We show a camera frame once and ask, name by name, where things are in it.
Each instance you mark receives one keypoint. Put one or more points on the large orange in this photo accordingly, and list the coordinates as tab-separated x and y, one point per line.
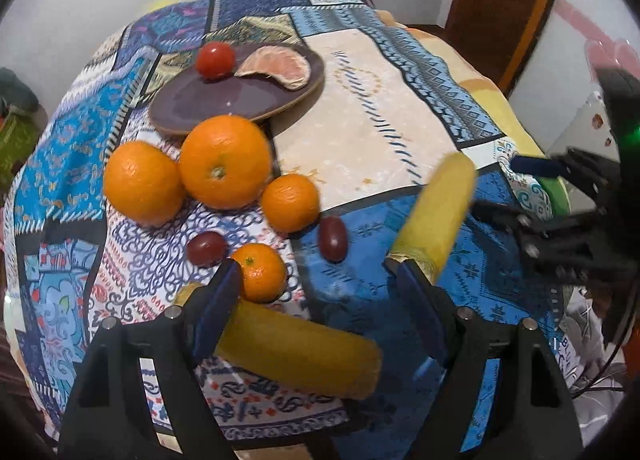
225	162
143	184

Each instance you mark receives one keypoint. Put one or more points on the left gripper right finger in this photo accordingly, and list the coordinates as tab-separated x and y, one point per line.
430	308

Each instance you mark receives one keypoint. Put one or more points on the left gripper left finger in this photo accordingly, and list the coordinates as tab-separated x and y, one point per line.
211	307

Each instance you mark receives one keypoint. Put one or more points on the red tomato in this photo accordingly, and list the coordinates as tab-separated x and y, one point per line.
215	60

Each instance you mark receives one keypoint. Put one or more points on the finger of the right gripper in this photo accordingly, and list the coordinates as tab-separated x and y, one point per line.
539	167
514	221

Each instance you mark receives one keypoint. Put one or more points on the blue patchwork bedspread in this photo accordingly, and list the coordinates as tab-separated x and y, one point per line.
369	138

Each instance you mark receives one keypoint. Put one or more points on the peeled pomelo segment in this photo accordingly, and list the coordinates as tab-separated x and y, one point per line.
287	66

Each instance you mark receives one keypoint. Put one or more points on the small mandarin orange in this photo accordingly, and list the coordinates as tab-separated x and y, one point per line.
263	270

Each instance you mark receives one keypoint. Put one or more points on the medium orange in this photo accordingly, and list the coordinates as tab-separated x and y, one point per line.
290	203

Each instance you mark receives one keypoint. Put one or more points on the dark red grape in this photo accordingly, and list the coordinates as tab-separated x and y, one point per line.
207	249
332	239

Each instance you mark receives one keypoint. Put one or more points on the purple ceramic plate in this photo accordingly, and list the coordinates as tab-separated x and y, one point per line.
186	99

